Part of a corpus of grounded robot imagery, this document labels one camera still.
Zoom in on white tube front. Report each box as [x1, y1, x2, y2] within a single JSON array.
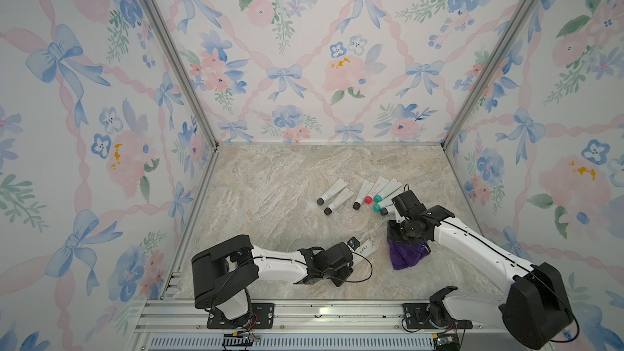
[[380, 205, 397, 216]]

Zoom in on purple cloth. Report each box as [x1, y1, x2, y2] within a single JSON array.
[[387, 237, 431, 271]]

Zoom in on white tube grey cap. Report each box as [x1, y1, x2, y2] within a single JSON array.
[[373, 189, 402, 212]]

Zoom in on white tube pink cap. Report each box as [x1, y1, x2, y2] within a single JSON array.
[[354, 239, 378, 262], [364, 176, 389, 204]]

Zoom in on white toothpaste tube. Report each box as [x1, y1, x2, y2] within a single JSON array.
[[374, 179, 402, 203]]

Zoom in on white tube black cap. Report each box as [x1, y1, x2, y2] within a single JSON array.
[[353, 180, 374, 210]]

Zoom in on white tube dark cap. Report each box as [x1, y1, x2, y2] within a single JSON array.
[[323, 188, 354, 215]]

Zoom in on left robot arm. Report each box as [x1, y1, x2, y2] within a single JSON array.
[[191, 235, 355, 321]]

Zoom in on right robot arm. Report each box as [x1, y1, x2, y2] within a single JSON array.
[[388, 189, 580, 350]]

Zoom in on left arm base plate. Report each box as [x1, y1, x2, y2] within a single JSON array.
[[206, 302, 276, 330]]

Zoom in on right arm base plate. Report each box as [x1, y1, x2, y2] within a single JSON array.
[[401, 302, 473, 332]]

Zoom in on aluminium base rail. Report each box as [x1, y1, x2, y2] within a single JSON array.
[[128, 300, 523, 350]]

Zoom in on aluminium corner post right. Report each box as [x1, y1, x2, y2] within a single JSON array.
[[441, 0, 559, 150]]

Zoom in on aluminium corner post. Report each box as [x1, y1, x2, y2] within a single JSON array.
[[120, 0, 219, 150], [441, 0, 559, 150]]

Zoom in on aluminium corner post left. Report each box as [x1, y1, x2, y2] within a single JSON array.
[[120, 0, 219, 150]]

